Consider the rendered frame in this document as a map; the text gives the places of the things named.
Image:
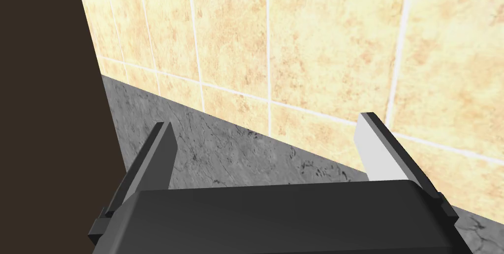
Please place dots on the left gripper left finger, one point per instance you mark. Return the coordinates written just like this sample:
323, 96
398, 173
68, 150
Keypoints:
151, 167

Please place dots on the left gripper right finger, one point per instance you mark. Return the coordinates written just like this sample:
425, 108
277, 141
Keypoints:
384, 155

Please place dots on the dark brown cabinet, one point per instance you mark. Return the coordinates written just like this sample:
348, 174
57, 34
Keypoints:
47, 120

